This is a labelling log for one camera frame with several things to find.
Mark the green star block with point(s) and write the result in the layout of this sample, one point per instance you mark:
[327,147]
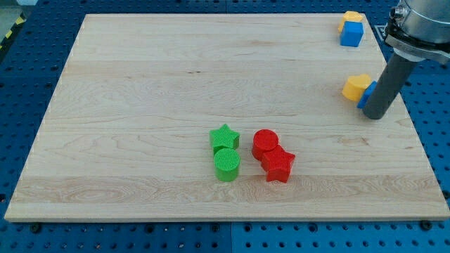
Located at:
[224,137]

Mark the yellow heart block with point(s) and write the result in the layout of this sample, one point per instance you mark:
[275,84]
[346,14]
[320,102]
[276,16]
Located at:
[355,86]

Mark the red cylinder block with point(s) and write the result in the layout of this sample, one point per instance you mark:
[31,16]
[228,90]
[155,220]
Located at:
[264,140]

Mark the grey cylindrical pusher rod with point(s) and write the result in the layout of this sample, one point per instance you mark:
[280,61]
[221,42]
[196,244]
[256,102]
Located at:
[394,76]

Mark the yellow pentagon block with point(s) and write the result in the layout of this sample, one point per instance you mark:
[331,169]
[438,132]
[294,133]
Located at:
[352,16]

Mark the blue cube block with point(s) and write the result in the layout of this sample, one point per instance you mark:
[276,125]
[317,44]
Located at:
[351,34]

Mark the blue block behind rod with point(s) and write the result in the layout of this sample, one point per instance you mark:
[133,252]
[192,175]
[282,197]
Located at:
[367,93]

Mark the green cylinder block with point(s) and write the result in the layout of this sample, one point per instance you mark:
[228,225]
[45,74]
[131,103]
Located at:
[226,162]

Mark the red star block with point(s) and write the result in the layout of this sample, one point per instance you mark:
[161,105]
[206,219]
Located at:
[277,164]

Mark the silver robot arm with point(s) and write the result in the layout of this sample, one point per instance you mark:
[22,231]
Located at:
[419,29]

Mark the light wooden board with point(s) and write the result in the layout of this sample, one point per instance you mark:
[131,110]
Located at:
[125,137]

